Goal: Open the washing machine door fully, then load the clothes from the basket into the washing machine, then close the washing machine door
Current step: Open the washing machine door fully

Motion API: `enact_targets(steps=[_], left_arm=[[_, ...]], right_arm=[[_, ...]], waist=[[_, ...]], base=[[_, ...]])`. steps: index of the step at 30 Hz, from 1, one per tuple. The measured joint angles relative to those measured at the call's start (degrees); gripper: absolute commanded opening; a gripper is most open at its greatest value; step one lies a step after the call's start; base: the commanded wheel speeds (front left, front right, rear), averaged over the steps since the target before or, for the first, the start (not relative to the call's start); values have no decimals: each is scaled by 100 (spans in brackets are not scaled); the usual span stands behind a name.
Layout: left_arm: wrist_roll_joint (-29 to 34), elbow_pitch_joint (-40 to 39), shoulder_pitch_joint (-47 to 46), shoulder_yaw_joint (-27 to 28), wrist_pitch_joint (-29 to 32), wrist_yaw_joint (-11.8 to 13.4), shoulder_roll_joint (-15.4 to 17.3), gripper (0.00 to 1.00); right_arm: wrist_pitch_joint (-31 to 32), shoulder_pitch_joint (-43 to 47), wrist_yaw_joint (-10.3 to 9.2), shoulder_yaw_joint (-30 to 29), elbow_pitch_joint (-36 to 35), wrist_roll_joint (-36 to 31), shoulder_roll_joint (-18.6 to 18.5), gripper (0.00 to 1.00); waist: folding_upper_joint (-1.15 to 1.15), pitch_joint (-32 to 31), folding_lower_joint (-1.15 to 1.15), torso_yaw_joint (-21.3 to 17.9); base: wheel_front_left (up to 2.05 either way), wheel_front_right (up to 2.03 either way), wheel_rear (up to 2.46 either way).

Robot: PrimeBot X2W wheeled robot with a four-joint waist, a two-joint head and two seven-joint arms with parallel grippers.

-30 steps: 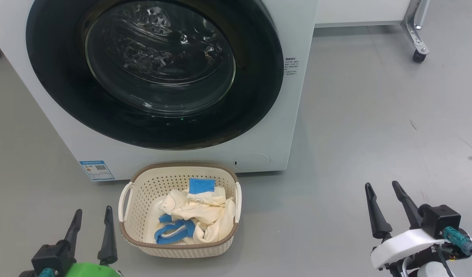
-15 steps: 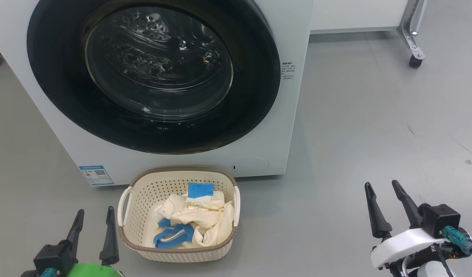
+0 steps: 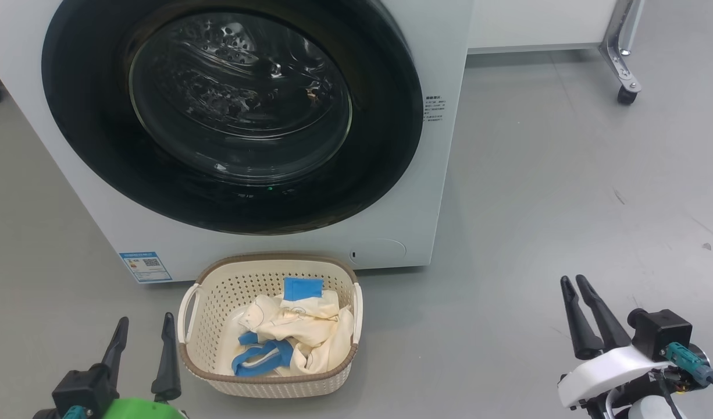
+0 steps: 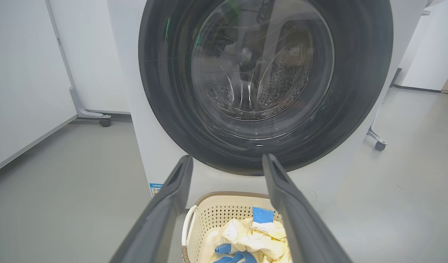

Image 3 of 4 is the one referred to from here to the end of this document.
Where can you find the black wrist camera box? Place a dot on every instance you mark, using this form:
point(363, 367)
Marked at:
point(659, 334)
point(83, 390)

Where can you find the round filter cover panel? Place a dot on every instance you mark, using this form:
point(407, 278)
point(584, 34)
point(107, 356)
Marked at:
point(380, 253)

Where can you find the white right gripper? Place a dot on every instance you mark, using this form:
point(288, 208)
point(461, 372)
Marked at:
point(612, 369)

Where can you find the cream garment with blue trim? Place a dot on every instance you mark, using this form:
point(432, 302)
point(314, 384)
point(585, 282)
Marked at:
point(298, 331)

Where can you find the white front-load washing machine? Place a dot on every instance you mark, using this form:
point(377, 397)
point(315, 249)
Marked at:
point(449, 116)

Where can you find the white partition panel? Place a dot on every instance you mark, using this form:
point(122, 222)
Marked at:
point(537, 23)

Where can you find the metal support leg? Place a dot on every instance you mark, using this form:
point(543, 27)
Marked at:
point(621, 52)

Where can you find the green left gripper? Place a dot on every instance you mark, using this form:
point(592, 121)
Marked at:
point(141, 410)

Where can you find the cream perforated basket brown rim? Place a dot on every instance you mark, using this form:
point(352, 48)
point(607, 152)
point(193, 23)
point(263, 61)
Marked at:
point(228, 291)

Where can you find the round dark glass washer door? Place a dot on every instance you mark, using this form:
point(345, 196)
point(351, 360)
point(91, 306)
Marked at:
point(89, 116)

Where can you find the blue energy label sticker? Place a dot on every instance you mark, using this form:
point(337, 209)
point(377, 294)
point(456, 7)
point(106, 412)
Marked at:
point(145, 266)

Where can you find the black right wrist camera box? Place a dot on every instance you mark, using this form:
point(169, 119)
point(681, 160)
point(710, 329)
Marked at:
point(659, 334)

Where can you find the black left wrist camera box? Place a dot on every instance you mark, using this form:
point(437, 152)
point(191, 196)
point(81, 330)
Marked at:
point(83, 390)

